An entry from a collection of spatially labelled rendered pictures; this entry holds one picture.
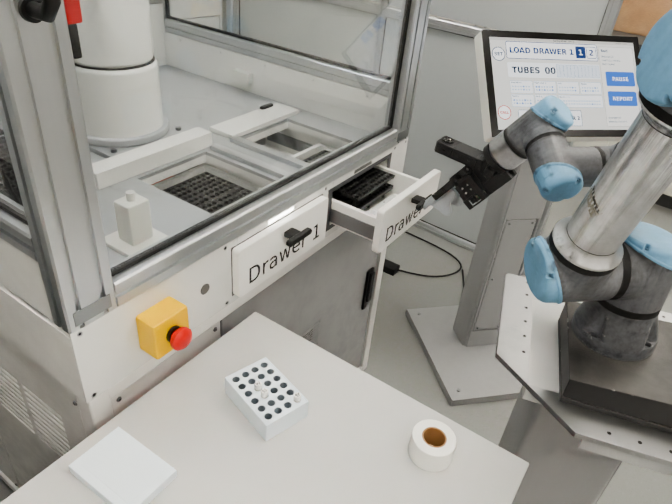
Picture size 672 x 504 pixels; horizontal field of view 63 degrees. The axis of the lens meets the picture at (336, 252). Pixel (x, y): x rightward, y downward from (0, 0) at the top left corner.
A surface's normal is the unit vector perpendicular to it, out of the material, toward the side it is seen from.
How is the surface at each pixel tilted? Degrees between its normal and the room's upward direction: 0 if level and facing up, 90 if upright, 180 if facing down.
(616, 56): 50
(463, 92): 90
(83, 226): 90
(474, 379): 3
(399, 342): 0
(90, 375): 90
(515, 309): 0
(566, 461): 90
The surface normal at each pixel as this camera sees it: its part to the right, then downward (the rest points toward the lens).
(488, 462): 0.09, -0.83
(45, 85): 0.82, 0.37
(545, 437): -0.31, 0.51
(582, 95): 0.22, -0.10
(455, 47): -0.62, 0.40
